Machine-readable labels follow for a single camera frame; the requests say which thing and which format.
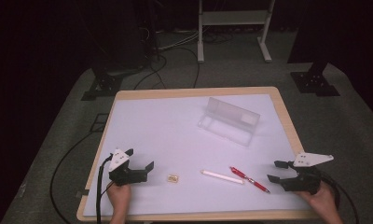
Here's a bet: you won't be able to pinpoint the clear plastic pencil case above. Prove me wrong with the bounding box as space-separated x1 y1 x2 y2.
197 96 261 147

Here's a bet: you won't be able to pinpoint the white table mat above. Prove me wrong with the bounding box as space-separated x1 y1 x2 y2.
82 93 311 217

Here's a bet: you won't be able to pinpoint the red pen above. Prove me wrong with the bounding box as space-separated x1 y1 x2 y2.
229 166 271 194

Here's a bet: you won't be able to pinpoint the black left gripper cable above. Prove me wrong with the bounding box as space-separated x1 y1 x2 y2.
95 153 114 224

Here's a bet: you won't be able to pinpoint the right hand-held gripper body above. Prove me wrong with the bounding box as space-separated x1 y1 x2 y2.
281 152 334 196

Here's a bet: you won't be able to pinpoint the black stand base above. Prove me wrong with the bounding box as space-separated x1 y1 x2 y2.
80 69 124 101
290 61 341 97

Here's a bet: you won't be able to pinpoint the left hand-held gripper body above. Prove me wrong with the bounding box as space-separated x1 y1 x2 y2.
108 148 148 187

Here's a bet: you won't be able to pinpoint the white cables on floor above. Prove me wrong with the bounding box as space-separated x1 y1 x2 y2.
156 28 201 51

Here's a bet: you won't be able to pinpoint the white metal frame stand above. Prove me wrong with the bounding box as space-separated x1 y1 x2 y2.
197 0 276 63

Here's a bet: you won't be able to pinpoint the white pen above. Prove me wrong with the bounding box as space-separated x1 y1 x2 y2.
200 169 244 185

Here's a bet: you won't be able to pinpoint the black cables behind table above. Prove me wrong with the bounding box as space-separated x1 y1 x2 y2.
132 46 201 91

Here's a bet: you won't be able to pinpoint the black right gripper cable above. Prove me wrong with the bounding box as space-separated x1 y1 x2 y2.
319 172 341 210

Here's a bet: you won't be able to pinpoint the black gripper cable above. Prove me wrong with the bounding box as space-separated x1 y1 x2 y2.
95 153 114 224
319 172 341 210

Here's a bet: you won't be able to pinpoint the person's left hand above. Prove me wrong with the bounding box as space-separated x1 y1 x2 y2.
105 181 132 218

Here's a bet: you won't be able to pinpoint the person's right hand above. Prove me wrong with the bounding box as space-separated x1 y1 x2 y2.
295 181 339 218

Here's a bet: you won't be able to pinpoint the wooden table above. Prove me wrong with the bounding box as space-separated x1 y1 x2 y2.
76 86 319 222

